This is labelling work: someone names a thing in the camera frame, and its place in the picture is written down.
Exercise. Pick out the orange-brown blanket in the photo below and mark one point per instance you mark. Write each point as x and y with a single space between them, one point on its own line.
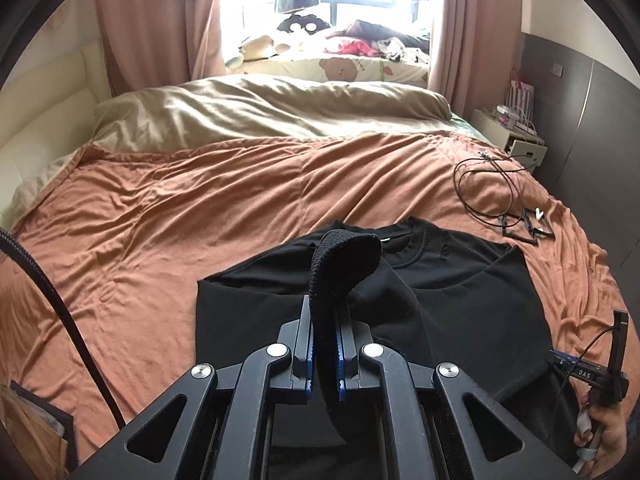
200 200

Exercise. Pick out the white nightstand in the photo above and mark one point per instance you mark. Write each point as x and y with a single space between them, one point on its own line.
505 132

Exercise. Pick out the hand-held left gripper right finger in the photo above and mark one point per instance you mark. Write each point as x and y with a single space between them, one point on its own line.
342 360

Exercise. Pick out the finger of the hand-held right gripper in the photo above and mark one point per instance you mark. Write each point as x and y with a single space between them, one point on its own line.
562 356
620 345

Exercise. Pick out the striped gift bag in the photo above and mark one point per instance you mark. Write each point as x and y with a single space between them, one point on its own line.
520 97

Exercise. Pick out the black glasses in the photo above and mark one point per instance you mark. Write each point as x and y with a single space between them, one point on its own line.
527 227

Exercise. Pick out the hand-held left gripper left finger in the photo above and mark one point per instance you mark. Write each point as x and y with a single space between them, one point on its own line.
300 345

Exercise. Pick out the black long-sleeve shirt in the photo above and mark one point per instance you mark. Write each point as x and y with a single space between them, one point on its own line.
460 310

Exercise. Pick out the beige duvet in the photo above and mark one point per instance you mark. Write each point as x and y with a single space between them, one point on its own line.
250 105

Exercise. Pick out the person's right hand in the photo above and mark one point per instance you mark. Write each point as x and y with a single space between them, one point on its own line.
610 435

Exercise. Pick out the pile of mixed clothes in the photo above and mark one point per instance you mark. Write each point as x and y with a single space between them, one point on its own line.
380 40

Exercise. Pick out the black and white plush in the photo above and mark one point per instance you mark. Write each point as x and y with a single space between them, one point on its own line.
302 25

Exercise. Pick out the pink curtain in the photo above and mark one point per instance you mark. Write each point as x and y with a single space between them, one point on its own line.
475 25
160 20

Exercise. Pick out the folded brown clothes stack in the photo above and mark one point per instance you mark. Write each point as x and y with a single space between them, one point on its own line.
30 430

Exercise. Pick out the bear print window cushion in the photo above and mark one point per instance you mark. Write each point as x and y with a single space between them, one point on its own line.
340 69

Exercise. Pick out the wall switch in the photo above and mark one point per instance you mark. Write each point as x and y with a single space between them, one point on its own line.
558 70

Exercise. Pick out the beige bear plush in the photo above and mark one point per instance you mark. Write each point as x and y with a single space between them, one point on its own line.
252 50

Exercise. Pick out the cream padded headboard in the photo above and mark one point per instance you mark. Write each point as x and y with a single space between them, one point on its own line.
50 110

